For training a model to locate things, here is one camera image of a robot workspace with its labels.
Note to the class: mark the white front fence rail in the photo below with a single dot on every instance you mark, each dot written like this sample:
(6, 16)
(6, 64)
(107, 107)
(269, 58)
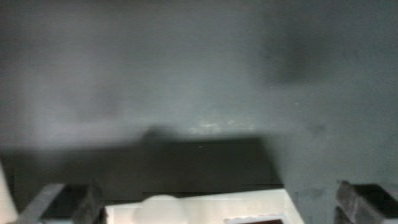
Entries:
(8, 210)

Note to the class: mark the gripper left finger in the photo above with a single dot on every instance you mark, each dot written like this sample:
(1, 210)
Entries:
(68, 204)

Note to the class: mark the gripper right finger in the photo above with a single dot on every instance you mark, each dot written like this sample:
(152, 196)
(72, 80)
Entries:
(367, 205)

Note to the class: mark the white front drawer tray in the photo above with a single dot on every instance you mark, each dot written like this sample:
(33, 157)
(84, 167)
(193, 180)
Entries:
(255, 207)

